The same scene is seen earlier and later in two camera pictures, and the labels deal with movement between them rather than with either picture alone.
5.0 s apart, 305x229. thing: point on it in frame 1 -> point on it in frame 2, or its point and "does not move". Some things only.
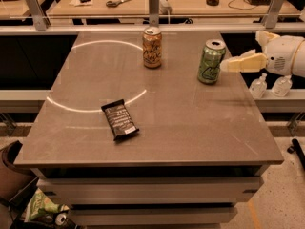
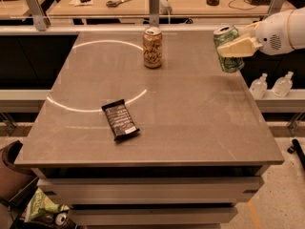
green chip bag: [41, 204] does not move
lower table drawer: [152, 216] does not move
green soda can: [214, 51] -> [222, 35]
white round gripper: [280, 53] -> [272, 35]
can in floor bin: [60, 218] does not move
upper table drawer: [155, 190] does not move
